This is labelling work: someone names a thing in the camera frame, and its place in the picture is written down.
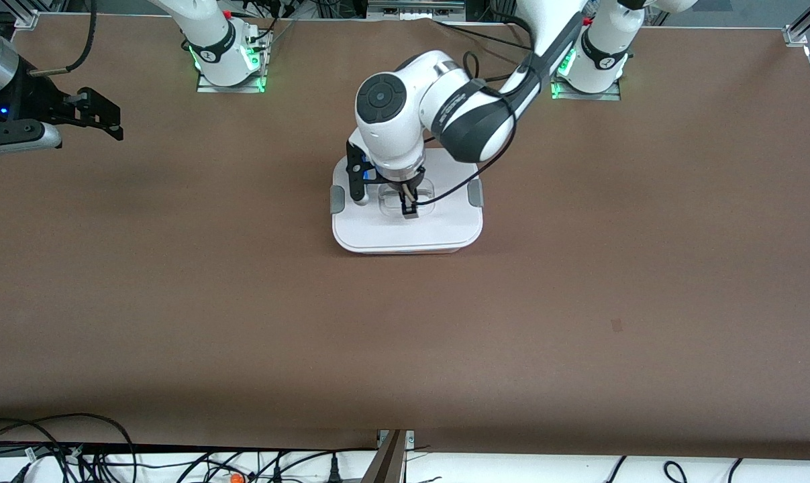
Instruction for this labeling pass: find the white lid with grey clips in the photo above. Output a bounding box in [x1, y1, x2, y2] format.
[331, 149, 484, 254]

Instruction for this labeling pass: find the aluminium corner profile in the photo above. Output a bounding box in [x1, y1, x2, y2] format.
[12, 0, 40, 29]
[784, 0, 810, 46]

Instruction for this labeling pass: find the brown table mat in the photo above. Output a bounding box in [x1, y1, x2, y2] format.
[0, 13, 810, 460]

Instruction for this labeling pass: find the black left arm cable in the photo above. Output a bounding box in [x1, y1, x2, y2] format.
[405, 50, 533, 205]

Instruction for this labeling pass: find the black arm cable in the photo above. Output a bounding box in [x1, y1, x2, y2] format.
[28, 0, 98, 76]
[405, 50, 533, 205]

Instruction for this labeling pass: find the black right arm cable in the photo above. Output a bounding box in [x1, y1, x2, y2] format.
[28, 0, 98, 76]

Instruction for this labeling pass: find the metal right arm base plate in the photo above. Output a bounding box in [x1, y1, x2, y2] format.
[197, 64, 268, 95]

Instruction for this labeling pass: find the grey metal bracket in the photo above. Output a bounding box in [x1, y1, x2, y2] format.
[368, 0, 466, 21]

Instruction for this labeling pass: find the black cable across mat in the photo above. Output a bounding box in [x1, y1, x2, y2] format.
[437, 20, 534, 53]

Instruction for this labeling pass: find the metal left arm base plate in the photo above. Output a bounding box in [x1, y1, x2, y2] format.
[551, 67, 621, 101]

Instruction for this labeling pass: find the aluminium profile post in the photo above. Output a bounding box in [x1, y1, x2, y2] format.
[361, 429, 415, 483]

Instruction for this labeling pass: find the black looped floor cable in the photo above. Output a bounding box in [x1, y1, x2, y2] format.
[0, 413, 138, 483]

